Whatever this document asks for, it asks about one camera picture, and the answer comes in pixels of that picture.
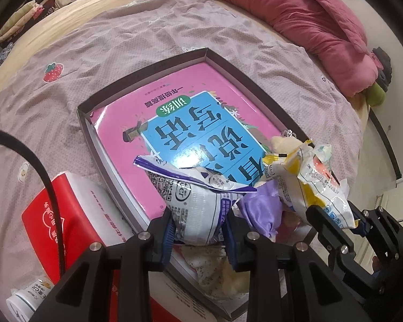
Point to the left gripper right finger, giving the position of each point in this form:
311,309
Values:
287,283

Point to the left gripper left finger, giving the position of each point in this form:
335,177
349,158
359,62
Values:
106,279

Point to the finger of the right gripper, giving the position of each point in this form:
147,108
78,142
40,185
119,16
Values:
382,231
341,258

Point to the yellow white snack bag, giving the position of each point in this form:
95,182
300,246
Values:
304,179

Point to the white blue snack bag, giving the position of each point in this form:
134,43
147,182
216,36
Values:
199,198

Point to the red rectangular box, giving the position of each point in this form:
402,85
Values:
89,215

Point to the purple cloth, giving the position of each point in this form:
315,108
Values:
263,210

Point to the white cylindrical canister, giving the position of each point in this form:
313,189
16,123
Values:
24,302

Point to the shallow box with pink book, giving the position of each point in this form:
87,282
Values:
194,109

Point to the lilac strawberry bed sheet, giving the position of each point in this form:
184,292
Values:
39,105

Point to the pink red quilt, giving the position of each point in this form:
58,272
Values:
327,29

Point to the folded towels stack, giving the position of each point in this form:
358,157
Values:
19,19

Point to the beige mattress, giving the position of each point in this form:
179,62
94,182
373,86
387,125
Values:
49,30

